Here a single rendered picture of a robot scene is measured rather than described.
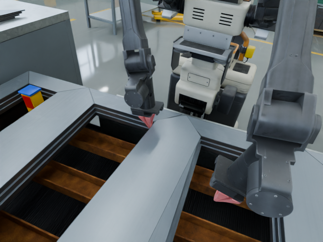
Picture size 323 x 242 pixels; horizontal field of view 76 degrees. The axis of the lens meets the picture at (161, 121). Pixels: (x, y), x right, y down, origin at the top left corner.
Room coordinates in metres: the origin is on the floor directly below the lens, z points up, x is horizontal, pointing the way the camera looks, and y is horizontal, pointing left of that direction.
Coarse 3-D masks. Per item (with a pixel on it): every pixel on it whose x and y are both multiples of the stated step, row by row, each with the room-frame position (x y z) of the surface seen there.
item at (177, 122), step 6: (156, 120) 0.60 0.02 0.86; (162, 120) 0.60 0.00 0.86; (168, 120) 0.61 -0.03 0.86; (174, 120) 0.61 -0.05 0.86; (180, 120) 0.62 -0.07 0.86; (174, 126) 0.58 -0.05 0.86; (180, 126) 0.58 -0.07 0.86; (186, 126) 0.58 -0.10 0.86; (192, 126) 0.59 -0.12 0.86; (192, 132) 0.55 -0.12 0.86
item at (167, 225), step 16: (16, 96) 0.69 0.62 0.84; (48, 96) 0.73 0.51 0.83; (0, 112) 0.60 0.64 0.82; (96, 112) 0.65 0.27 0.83; (112, 112) 0.64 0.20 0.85; (80, 128) 0.55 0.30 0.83; (144, 128) 0.59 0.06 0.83; (64, 144) 0.47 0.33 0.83; (208, 144) 0.52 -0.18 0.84; (224, 144) 0.52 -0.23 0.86; (32, 160) 0.36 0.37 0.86; (48, 160) 0.39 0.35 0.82; (192, 160) 0.44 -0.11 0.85; (16, 176) 0.31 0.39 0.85; (32, 176) 0.33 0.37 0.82; (0, 192) 0.26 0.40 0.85; (16, 192) 0.28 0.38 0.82; (176, 192) 0.31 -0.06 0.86; (0, 208) 0.23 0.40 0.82; (176, 208) 0.26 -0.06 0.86; (160, 224) 0.22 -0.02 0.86; (176, 224) 0.23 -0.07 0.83; (272, 224) 0.26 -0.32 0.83; (160, 240) 0.18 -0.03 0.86; (272, 240) 0.22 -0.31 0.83
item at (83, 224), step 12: (84, 216) 0.22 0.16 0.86; (72, 228) 0.19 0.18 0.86; (84, 228) 0.19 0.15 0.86; (96, 228) 0.19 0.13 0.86; (108, 228) 0.20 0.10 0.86; (60, 240) 0.16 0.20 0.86; (72, 240) 0.16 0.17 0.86; (84, 240) 0.17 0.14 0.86; (96, 240) 0.17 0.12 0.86; (108, 240) 0.17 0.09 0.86; (120, 240) 0.17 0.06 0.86
